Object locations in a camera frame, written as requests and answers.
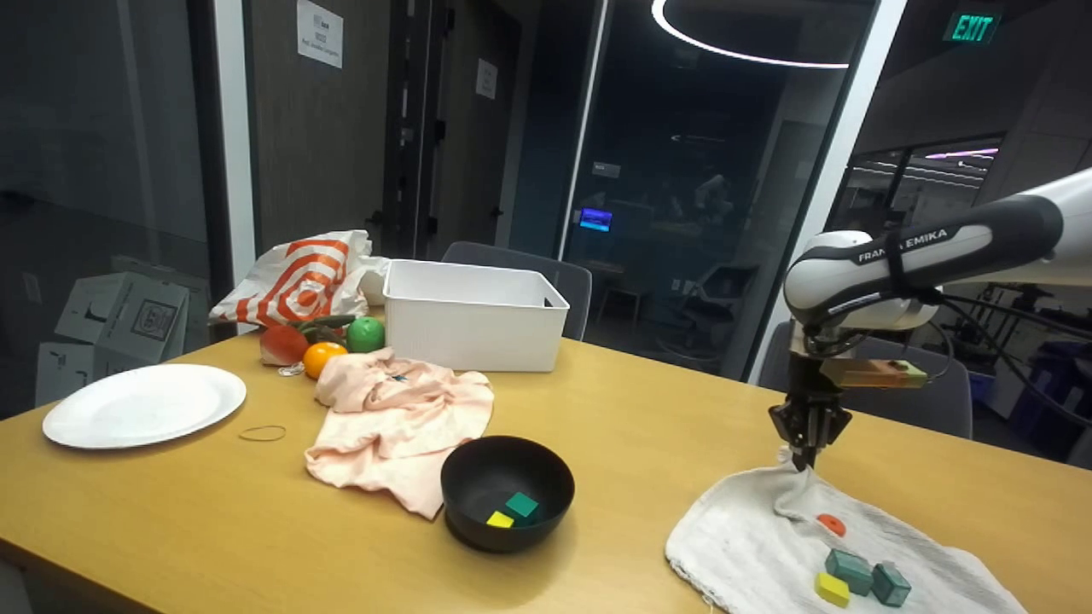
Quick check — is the teal block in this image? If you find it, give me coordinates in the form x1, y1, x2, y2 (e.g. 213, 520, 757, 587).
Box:
869, 564, 911, 607
825, 550, 873, 597

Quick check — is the white plastic bin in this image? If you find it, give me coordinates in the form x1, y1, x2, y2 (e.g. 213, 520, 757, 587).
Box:
381, 259, 571, 370

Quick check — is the grey chair right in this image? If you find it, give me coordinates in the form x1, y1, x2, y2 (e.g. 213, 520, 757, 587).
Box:
756, 316, 976, 439

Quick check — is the pink cloth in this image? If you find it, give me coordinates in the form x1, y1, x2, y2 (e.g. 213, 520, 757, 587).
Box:
303, 351, 495, 517

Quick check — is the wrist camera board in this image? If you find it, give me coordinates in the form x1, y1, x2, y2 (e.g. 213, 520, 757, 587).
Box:
821, 357, 927, 390

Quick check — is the white towel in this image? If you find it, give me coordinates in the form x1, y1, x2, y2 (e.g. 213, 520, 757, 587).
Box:
667, 466, 1029, 614

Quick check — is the orange disc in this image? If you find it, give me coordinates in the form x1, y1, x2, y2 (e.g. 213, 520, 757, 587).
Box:
817, 512, 847, 536

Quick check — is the black bowl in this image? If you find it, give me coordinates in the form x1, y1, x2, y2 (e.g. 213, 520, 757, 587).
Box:
442, 435, 577, 551

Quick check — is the red fruit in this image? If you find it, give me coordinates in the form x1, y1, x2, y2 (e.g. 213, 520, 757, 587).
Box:
260, 324, 306, 368

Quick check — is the orange white striped bag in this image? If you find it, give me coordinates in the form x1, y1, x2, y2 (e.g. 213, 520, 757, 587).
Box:
207, 229, 372, 324

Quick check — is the paper sign on wall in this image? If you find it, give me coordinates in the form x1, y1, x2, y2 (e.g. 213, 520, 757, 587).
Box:
296, 0, 345, 68

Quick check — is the cardboard box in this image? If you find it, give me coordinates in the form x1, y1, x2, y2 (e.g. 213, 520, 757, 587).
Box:
34, 273, 191, 401

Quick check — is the green ball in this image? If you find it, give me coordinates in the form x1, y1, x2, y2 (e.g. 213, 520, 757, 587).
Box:
345, 316, 385, 351

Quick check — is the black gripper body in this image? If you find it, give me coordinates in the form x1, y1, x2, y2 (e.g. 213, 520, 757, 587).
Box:
771, 356, 849, 448

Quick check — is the grey chair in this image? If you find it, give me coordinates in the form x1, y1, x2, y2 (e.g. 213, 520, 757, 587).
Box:
756, 316, 976, 439
445, 243, 594, 338

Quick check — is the green exit sign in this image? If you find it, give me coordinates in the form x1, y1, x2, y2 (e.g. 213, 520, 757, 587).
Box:
944, 14, 998, 43

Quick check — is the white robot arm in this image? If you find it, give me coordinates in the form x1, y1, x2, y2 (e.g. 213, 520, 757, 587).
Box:
771, 171, 1092, 469

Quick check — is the white plate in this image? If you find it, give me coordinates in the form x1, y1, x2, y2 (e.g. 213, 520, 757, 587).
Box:
40, 366, 249, 449

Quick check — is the orange fruit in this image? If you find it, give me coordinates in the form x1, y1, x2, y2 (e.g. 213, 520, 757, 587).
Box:
303, 342, 347, 378

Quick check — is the grey chair far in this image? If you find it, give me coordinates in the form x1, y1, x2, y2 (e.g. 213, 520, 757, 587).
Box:
445, 243, 594, 338

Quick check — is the yellow block in bowl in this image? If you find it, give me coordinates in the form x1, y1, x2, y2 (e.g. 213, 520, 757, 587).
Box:
486, 512, 516, 527

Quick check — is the green block in bowl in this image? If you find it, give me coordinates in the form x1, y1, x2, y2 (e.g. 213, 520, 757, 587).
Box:
504, 492, 538, 517

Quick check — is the teal block left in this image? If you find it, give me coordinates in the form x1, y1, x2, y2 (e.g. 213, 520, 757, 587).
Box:
825, 550, 873, 597

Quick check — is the yellow block on towel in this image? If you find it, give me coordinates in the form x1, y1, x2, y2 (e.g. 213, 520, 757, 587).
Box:
817, 572, 854, 607

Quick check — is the rubber band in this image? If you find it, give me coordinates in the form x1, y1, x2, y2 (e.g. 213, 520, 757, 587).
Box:
239, 426, 288, 444

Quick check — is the teal block right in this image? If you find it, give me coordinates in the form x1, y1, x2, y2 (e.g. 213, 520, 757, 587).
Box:
869, 564, 911, 607

